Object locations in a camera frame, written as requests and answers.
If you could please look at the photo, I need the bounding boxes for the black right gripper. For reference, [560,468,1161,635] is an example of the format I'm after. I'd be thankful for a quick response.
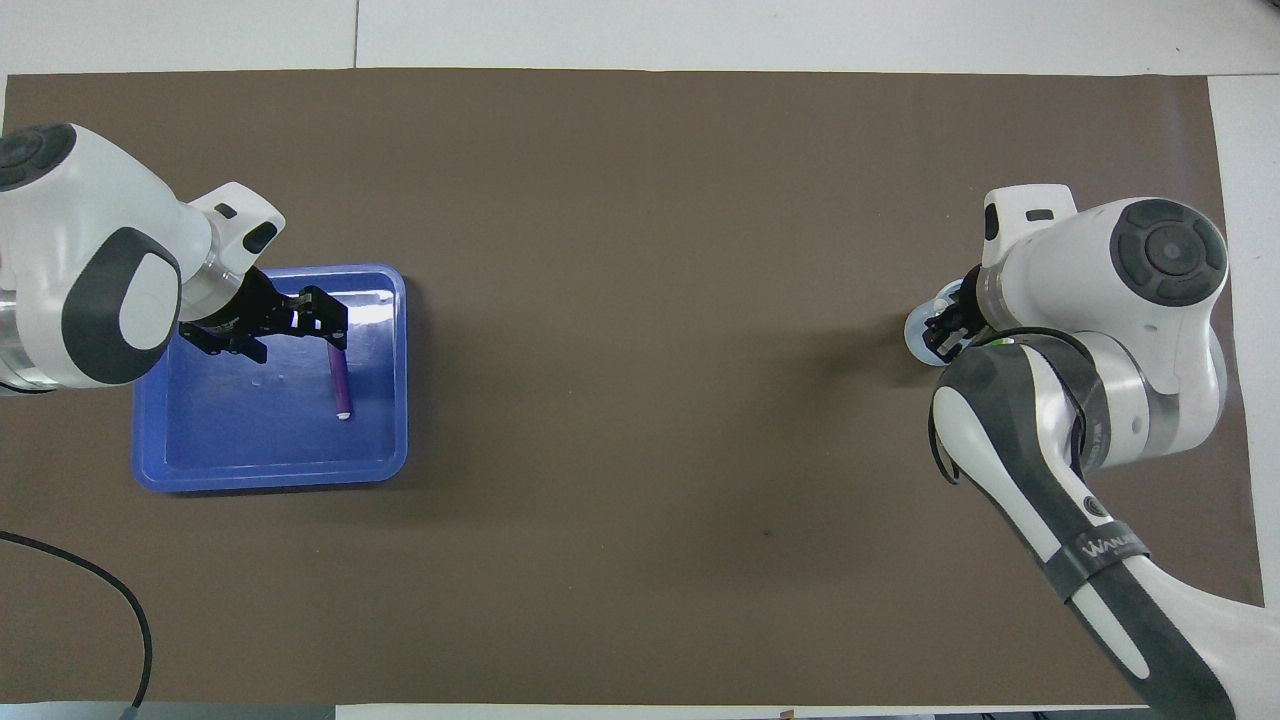
[920,263,996,363]

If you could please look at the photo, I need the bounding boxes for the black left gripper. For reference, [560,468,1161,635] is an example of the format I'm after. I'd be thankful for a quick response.
[180,265,351,365]

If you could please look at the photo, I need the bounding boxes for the purple marker pen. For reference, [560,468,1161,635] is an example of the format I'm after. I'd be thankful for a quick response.
[328,345,353,421]

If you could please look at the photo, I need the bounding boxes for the blue plastic tray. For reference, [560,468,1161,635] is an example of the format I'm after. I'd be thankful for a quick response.
[131,263,409,494]

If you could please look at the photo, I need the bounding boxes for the clear plastic cup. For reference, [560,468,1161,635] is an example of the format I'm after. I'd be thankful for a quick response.
[903,280,966,368]

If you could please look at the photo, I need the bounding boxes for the brown table mat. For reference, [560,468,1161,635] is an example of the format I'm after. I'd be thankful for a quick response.
[0,68,1276,706]

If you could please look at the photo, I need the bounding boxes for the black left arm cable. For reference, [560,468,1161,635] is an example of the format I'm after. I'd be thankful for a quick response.
[0,530,153,716]

